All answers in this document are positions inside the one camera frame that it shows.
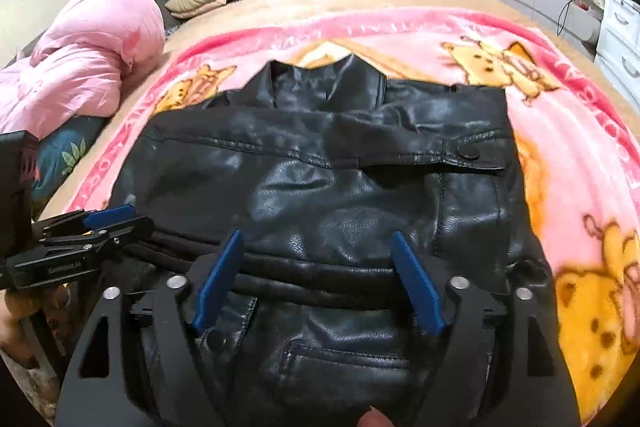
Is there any white drawer cabinet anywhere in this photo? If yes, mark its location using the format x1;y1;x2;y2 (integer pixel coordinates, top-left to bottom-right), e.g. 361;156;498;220
595;0;640;95

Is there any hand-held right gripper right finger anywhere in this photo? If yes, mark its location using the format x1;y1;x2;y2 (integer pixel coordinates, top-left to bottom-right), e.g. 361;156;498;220
390;231;581;427

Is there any pink printed blanket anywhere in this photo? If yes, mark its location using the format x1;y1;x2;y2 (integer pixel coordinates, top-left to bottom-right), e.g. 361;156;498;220
65;4;640;413

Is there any black leather jacket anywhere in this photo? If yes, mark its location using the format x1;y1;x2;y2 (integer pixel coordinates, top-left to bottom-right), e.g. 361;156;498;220
107;53;558;427

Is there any black cable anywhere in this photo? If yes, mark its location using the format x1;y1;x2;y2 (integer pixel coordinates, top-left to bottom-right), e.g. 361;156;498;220
556;0;617;36

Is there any dark floral pillow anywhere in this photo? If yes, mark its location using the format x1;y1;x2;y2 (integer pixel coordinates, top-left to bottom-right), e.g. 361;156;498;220
32;114;108;202

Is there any pink duvet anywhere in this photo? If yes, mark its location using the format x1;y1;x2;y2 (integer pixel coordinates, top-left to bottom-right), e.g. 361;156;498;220
0;0;167;140

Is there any grey desk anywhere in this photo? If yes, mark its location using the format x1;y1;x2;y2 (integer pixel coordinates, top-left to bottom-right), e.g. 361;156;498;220
464;0;601;55

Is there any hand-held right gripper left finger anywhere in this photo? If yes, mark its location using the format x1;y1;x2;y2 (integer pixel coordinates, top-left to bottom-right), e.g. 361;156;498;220
54;229;246;427

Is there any person's right hand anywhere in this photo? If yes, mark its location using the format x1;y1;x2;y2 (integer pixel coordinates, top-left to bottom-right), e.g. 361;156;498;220
357;409;393;427

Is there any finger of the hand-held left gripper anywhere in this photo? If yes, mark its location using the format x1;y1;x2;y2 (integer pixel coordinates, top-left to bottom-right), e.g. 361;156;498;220
32;204;137;235
40;216;156;254

